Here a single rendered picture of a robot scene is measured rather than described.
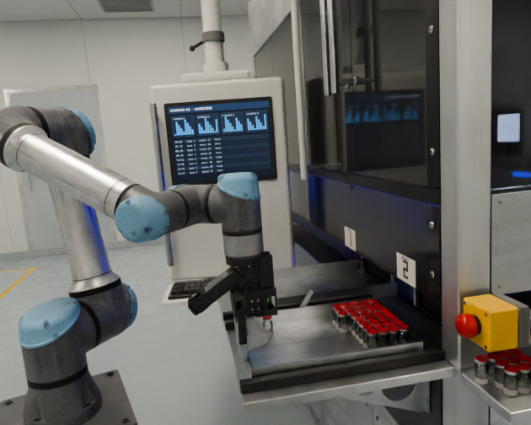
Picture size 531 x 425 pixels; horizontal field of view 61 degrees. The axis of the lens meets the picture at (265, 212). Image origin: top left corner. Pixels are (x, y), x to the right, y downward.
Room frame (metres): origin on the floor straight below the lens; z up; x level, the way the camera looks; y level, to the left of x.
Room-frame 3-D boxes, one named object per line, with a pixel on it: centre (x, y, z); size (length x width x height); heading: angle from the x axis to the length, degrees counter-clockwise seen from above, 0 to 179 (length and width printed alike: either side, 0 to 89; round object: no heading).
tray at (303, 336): (0.93, -0.10, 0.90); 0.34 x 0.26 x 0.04; 99
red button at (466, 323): (0.71, -0.33, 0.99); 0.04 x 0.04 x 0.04; 10
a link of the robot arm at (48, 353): (0.89, 0.45, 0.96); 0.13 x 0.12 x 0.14; 154
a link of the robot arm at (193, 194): (0.86, 0.14, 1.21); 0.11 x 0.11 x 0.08; 64
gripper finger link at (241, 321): (0.81, 0.06, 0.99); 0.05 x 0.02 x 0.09; 10
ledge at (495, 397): (0.71, -0.42, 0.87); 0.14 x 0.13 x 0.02; 100
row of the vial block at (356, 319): (0.94, -0.19, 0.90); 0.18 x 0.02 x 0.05; 9
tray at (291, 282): (1.28, -0.15, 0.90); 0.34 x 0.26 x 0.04; 100
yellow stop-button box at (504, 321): (0.72, -0.37, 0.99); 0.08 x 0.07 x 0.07; 100
